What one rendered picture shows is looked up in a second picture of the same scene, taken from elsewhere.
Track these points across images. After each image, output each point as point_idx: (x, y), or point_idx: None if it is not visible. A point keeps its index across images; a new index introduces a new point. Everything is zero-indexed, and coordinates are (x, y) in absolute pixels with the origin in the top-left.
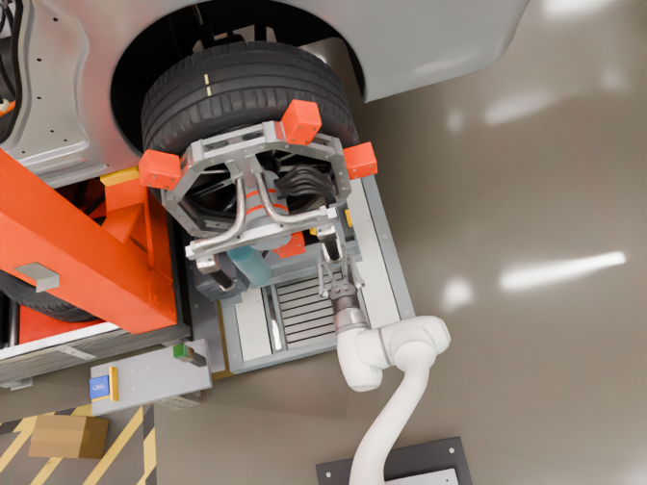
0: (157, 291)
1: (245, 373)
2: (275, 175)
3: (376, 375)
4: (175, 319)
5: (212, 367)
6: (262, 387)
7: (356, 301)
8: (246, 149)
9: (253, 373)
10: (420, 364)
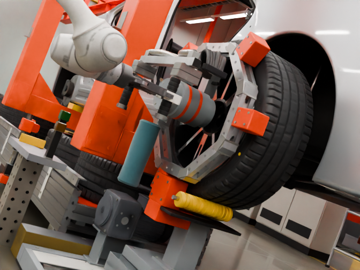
0: (107, 121)
1: (15, 264)
2: (214, 110)
3: (67, 37)
4: (84, 145)
5: (29, 228)
6: (0, 267)
7: (127, 69)
8: (220, 45)
9: (15, 267)
10: (87, 5)
